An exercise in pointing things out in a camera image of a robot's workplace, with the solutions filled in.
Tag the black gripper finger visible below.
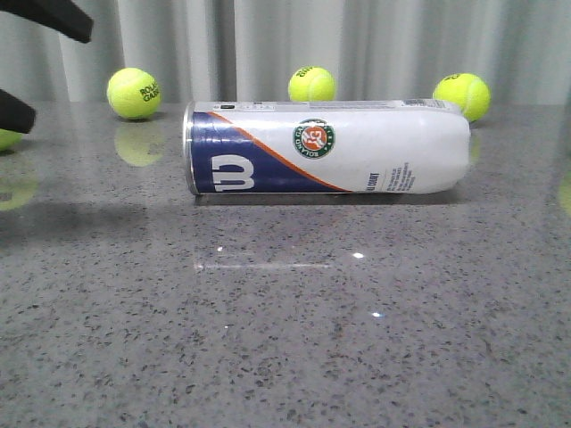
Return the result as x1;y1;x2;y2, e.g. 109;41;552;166
0;89;36;134
1;0;94;44

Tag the white blue tennis ball can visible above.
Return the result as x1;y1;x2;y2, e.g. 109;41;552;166
183;99;470;194

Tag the far-left tennis ball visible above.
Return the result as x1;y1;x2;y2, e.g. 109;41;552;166
0;129;22;152

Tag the Roland Garros labelled tennis ball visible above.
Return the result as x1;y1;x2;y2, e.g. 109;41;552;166
106;68;161;119

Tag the centre tennis ball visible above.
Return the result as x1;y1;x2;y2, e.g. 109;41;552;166
288;66;335;102

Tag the right tennis ball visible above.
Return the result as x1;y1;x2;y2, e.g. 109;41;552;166
433;73;492;122

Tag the grey pleated curtain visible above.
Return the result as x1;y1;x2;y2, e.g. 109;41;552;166
1;1;570;104

